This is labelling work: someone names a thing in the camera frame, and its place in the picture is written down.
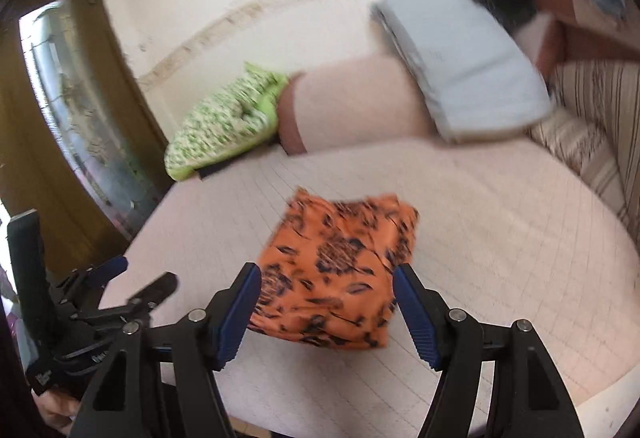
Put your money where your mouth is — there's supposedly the person's left hand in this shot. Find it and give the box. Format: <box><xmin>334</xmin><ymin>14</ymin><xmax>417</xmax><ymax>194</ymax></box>
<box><xmin>32</xmin><ymin>389</ymin><xmax>80</xmax><ymax>436</ymax></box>

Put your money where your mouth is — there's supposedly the wooden door with glass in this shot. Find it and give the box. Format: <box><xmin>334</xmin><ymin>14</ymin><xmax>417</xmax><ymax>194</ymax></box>
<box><xmin>1</xmin><ymin>0</ymin><xmax>170</xmax><ymax>277</ymax></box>

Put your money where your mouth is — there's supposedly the striped floral cushion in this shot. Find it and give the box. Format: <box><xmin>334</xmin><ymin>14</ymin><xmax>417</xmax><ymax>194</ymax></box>
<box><xmin>528</xmin><ymin>60</ymin><xmax>639</xmax><ymax>242</ymax></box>

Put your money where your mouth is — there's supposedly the pink quilted bolster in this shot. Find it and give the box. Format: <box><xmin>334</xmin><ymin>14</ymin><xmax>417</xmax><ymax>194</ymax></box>
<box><xmin>277</xmin><ymin>55</ymin><xmax>436</xmax><ymax>155</ymax></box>

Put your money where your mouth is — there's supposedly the orange black floral blouse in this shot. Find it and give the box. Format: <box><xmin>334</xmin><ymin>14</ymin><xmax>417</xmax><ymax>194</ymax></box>
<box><xmin>248</xmin><ymin>188</ymin><xmax>419</xmax><ymax>350</ymax></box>

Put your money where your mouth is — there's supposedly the light blue pillow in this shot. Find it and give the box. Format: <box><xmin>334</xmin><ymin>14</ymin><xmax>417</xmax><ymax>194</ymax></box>
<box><xmin>372</xmin><ymin>0</ymin><xmax>552</xmax><ymax>143</ymax></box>

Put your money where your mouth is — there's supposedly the green white patterned pillow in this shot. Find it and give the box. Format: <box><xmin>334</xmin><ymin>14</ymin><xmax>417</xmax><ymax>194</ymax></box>
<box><xmin>164</xmin><ymin>64</ymin><xmax>288</xmax><ymax>181</ymax></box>

